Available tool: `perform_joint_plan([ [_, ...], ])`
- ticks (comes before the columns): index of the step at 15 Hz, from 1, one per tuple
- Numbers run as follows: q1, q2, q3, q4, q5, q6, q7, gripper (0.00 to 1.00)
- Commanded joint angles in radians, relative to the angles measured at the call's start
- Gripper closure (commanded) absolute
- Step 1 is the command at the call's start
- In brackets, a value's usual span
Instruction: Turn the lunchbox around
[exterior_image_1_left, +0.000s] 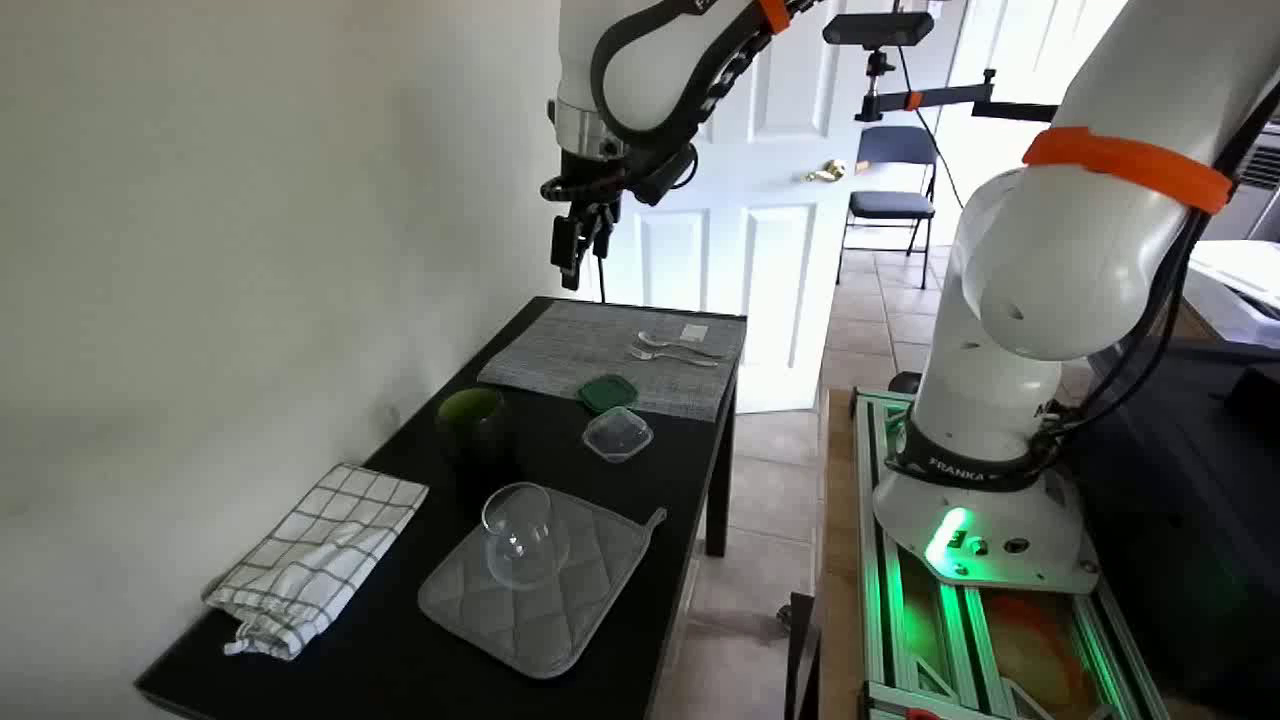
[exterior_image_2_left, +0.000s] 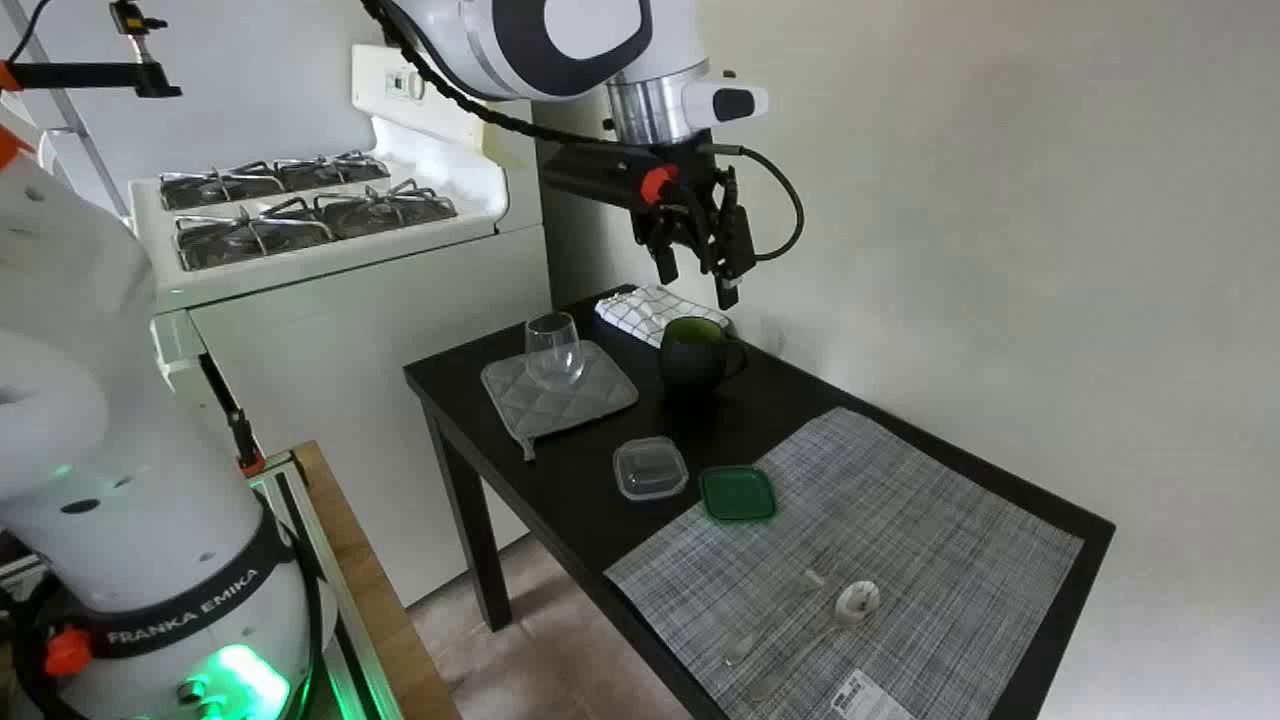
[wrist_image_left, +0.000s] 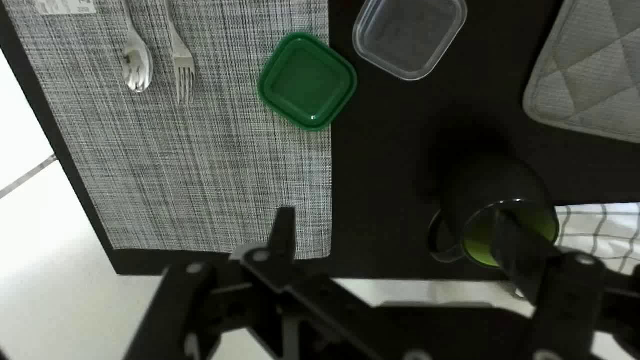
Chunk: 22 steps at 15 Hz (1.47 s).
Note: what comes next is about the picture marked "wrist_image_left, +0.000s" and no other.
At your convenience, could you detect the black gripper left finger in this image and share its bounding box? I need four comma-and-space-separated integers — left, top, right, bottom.
124, 206, 376, 360

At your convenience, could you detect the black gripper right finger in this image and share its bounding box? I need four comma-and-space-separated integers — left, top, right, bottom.
489, 206, 640, 360

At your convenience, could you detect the white checkered dish towel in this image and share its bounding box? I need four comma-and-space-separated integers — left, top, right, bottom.
552, 202, 640, 276

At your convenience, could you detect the green mug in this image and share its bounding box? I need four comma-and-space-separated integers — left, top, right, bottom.
425, 158, 560, 271

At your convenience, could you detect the grey woven placemat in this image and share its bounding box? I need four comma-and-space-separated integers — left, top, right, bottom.
3, 0, 334, 262

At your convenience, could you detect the black table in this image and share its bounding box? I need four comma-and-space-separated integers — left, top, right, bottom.
0, 0, 640, 278

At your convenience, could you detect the grey quilted pot holder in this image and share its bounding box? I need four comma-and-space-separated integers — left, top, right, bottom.
522, 0, 640, 146

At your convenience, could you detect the clear plastic fork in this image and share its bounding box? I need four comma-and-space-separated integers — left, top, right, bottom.
162, 0, 197, 104

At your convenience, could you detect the green square plastic lid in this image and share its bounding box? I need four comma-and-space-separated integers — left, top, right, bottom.
258, 32, 359, 133

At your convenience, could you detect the clear plastic spoon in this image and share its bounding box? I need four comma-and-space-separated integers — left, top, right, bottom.
118, 0, 156, 94

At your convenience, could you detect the white paper packet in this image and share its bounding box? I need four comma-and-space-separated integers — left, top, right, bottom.
32, 0, 99, 19

